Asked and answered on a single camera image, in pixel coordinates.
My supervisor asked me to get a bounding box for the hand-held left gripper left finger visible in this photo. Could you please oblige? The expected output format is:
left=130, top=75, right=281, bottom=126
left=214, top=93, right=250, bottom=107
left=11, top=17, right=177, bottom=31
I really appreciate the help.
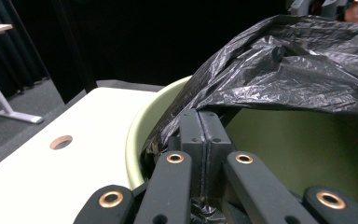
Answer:
left=167, top=108, right=207, bottom=202

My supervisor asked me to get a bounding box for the green plastic bin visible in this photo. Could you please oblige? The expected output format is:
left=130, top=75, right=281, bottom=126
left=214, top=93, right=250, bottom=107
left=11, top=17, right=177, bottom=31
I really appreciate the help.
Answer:
left=125, top=75, right=358, bottom=217

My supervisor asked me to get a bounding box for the black plastic garbage bag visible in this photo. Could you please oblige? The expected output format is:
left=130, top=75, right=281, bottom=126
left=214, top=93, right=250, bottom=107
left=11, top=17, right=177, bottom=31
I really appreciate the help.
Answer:
left=141, top=13, right=358, bottom=224

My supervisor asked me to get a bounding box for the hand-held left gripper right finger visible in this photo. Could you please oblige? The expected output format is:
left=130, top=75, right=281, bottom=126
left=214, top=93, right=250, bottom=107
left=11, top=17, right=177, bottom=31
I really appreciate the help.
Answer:
left=198, top=109, right=234, bottom=201

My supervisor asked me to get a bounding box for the black curtain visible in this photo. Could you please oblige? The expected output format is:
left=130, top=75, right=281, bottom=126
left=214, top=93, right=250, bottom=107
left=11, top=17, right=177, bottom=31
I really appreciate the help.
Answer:
left=0, top=0, right=49, bottom=105

